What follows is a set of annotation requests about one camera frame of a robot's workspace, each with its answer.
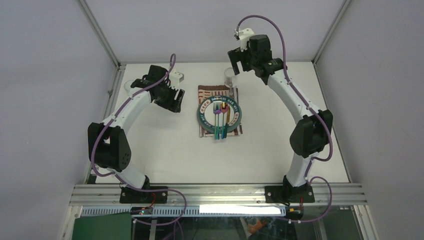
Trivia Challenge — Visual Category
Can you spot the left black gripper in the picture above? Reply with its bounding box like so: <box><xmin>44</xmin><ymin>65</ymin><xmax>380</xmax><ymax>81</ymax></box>
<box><xmin>154</xmin><ymin>82</ymin><xmax>184</xmax><ymax>113</ymax></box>

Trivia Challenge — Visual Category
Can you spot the clear wine glass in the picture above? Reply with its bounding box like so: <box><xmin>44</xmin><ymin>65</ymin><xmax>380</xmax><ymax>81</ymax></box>
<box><xmin>224</xmin><ymin>67</ymin><xmax>237</xmax><ymax>98</ymax></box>

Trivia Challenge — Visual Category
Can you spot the white green-rimmed small plate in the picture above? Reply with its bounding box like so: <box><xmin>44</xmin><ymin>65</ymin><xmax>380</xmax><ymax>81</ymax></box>
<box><xmin>196</xmin><ymin>95</ymin><xmax>242</xmax><ymax>133</ymax></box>

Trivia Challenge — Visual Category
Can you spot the iridescent fork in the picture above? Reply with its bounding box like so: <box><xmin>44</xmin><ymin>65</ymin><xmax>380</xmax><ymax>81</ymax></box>
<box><xmin>213</xmin><ymin>101</ymin><xmax>221</xmax><ymax>140</ymax></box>

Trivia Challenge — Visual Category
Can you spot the iridescent spoon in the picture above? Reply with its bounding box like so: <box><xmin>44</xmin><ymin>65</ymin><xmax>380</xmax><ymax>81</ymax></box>
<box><xmin>221</xmin><ymin>102</ymin><xmax>229</xmax><ymax>139</ymax></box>

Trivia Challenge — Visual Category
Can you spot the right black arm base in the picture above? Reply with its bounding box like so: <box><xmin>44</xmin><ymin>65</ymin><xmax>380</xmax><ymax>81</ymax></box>
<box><xmin>264</xmin><ymin>184</ymin><xmax>315</xmax><ymax>205</ymax></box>

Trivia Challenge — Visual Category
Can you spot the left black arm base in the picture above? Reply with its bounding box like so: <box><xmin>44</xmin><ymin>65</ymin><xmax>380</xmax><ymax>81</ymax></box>
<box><xmin>119</xmin><ymin>186</ymin><xmax>168</xmax><ymax>204</ymax></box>

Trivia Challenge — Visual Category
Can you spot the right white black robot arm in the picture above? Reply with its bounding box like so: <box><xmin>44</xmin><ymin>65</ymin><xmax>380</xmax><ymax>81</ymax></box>
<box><xmin>228</xmin><ymin>31</ymin><xmax>334</xmax><ymax>203</ymax></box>

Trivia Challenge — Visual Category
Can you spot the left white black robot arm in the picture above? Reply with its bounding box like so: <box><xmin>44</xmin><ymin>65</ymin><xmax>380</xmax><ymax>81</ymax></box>
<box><xmin>87</xmin><ymin>65</ymin><xmax>185</xmax><ymax>203</ymax></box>

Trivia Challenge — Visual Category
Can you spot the clear plastic cup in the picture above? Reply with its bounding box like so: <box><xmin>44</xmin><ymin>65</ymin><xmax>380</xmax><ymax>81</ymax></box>
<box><xmin>124</xmin><ymin>79</ymin><xmax>137</xmax><ymax>96</ymax></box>

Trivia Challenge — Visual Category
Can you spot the green board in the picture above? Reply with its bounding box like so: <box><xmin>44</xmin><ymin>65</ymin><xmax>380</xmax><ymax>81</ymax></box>
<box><xmin>72</xmin><ymin>212</ymin><xmax>132</xmax><ymax>240</ymax></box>

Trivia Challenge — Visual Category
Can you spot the orange object below table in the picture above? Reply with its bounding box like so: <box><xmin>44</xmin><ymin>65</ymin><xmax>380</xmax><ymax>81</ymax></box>
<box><xmin>247</xmin><ymin>217</ymin><xmax>268</xmax><ymax>234</ymax></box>

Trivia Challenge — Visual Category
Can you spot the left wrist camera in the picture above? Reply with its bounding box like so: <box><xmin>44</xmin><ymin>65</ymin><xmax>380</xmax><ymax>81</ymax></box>
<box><xmin>168</xmin><ymin>70</ymin><xmax>185</xmax><ymax>89</ymax></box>

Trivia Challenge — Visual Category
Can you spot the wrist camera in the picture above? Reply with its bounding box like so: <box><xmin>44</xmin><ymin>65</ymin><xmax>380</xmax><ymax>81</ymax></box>
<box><xmin>168</xmin><ymin>70</ymin><xmax>185</xmax><ymax>89</ymax></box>
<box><xmin>234</xmin><ymin>28</ymin><xmax>255</xmax><ymax>52</ymax></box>

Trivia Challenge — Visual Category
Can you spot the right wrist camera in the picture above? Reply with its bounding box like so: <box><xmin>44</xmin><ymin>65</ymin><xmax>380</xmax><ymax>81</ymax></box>
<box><xmin>234</xmin><ymin>28</ymin><xmax>255</xmax><ymax>52</ymax></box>

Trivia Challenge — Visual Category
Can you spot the white slotted cable duct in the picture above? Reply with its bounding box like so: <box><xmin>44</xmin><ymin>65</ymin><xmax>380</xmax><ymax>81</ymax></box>
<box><xmin>80</xmin><ymin>204</ymin><xmax>286</xmax><ymax>218</ymax></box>

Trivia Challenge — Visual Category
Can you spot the aluminium front rail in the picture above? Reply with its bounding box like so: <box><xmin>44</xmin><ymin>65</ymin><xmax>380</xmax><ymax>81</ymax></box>
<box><xmin>69</xmin><ymin>183</ymin><xmax>368</xmax><ymax>207</ymax></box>

